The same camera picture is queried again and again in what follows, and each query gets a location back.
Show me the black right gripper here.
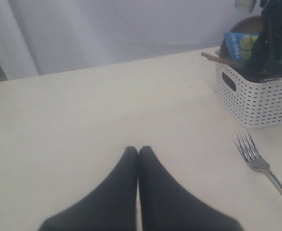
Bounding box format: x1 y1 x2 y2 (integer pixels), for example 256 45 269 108
245 0 282 77

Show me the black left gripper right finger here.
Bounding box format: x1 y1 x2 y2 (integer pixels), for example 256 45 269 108
138 146 230 231

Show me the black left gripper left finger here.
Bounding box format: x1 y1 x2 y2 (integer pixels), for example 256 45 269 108
40 146 138 231

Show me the blue chips bag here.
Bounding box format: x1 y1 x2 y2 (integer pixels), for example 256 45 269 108
224 32 258 63

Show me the wooden chopstick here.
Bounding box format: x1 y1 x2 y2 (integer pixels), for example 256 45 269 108
201 52 245 68

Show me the silver metal fork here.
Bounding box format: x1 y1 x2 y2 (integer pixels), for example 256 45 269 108
235 129 282 196

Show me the white perforated plastic basket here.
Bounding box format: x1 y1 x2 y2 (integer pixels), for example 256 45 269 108
215 63 282 129

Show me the brown round plate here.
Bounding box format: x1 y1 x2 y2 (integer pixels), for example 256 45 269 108
219 15 263 59

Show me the white curtain backdrop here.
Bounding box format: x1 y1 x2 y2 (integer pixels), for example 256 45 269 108
0 0 261 80

